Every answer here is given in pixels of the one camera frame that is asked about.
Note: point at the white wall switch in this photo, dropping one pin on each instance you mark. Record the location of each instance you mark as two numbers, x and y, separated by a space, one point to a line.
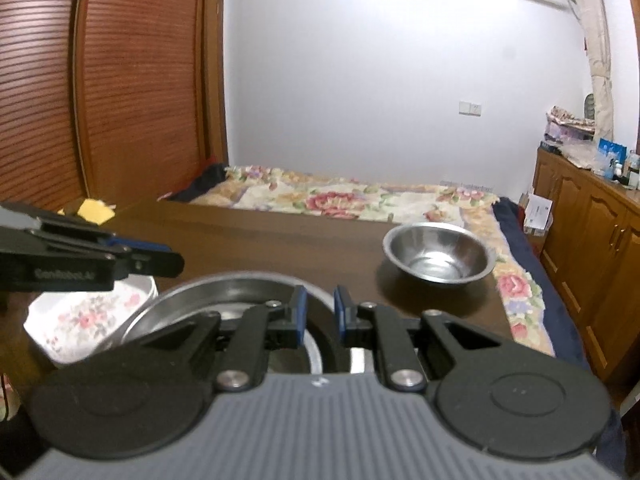
470 108

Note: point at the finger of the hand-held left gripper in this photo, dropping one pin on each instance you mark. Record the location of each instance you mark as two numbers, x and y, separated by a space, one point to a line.
155 264
140 246

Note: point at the wooden louvered wardrobe door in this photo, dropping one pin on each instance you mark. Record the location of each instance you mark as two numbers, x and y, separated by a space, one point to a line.
140 75
35 85

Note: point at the wooden cabinet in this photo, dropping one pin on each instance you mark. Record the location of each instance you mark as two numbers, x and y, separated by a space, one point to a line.
590 240

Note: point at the floral blanket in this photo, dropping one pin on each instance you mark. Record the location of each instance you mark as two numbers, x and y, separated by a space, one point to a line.
350 200

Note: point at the white cardboard box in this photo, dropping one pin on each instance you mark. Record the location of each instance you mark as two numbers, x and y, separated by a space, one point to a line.
537 212

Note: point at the small bottle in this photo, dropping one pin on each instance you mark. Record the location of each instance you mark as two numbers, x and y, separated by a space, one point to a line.
632 167

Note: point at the yellow plush toy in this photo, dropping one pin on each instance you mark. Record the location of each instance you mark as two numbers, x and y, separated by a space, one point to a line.
92 210

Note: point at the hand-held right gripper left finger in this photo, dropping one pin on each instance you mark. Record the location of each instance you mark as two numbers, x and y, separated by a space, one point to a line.
300 312

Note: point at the large floral metal plate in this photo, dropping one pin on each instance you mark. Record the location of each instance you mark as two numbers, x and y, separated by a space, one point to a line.
75 320

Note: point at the blue packet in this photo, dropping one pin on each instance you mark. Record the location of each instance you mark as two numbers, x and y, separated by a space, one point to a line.
612 157

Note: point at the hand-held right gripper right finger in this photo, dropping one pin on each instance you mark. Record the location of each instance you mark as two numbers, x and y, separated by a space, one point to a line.
341 316

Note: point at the wooden door frame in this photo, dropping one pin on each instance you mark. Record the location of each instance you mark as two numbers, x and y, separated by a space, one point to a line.
217 70

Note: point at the clutter on cabinet top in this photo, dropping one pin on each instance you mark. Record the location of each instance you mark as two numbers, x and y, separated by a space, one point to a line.
570 125

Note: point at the white wall outlet strip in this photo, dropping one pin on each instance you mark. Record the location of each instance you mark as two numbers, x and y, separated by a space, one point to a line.
467 186

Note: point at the pale patterned curtain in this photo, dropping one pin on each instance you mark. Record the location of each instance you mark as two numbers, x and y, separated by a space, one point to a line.
597 60

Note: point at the large steel bowl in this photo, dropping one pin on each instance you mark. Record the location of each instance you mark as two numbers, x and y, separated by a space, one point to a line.
200 295

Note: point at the small steel bowl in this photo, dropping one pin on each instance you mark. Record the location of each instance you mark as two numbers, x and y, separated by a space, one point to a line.
435 252

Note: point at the clear plastic bag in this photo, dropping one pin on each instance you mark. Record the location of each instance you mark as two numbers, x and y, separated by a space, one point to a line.
580 155

